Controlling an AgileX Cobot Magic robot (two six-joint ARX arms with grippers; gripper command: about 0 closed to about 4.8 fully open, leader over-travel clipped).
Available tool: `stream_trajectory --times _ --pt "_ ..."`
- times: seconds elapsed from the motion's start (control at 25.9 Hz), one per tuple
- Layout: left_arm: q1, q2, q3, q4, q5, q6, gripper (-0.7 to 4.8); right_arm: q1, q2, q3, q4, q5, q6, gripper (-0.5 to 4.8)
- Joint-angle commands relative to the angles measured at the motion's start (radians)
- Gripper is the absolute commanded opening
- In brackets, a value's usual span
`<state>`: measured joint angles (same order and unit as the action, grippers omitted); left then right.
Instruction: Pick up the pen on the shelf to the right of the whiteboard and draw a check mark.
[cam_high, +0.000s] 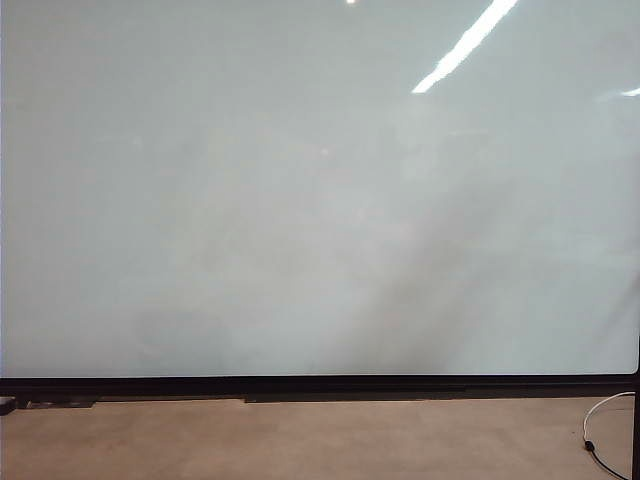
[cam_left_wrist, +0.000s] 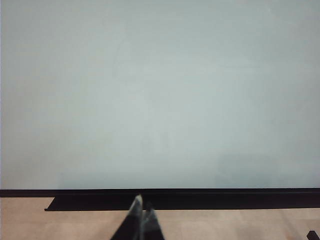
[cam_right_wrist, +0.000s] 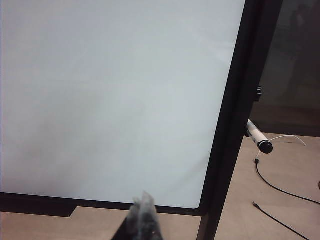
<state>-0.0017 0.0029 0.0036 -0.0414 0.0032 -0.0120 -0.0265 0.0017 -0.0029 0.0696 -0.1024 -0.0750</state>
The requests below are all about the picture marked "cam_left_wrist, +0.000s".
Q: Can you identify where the black whiteboard pen tray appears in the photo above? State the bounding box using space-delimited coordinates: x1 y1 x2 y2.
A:
44 196 320 212

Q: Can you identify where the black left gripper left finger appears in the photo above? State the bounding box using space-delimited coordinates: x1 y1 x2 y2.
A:
109 194 144 240

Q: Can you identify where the white glass whiteboard black frame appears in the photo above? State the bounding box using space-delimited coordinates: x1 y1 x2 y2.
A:
0 0 320 199

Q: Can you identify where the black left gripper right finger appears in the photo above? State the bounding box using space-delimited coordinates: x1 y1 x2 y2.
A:
142 201 166 240

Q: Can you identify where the small black angular object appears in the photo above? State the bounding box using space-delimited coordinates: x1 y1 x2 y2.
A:
306 229 320 240

